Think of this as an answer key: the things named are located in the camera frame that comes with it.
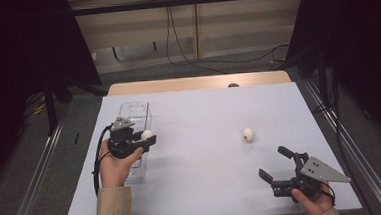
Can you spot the white table tennis ball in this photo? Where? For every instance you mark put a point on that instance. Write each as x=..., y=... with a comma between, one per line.
x=147, y=134
x=248, y=134

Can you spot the person's left hand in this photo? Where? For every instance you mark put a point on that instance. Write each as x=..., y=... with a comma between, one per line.
x=115, y=170

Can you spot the white table cover sheet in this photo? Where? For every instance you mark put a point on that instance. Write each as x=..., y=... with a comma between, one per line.
x=212, y=112

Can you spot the black curtain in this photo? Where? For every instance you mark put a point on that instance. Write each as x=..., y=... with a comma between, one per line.
x=357, y=27
x=24, y=47

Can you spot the black metal stand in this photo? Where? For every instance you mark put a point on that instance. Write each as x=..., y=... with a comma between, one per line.
x=323, y=79
x=50, y=109

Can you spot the person's right hand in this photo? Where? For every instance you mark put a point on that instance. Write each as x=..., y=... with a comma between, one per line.
x=314, y=205

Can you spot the black horizontal bar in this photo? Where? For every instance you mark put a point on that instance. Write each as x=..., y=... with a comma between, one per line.
x=172, y=2

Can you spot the small black pen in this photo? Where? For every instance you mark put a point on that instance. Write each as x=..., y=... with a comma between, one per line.
x=76, y=138

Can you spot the dark round table grommet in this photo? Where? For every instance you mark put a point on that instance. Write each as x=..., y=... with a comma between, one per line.
x=233, y=85

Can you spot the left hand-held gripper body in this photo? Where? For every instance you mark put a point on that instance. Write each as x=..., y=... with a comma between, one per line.
x=122, y=141

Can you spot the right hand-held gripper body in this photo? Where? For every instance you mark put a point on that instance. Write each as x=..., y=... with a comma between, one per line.
x=313, y=175

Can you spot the metal floor rail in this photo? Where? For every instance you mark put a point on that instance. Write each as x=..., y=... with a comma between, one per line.
x=33, y=190
x=358, y=150

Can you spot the wooden table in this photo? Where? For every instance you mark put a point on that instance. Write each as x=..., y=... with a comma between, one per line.
x=177, y=84

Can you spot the clear plastic container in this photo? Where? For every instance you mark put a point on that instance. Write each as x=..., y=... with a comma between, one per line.
x=135, y=109

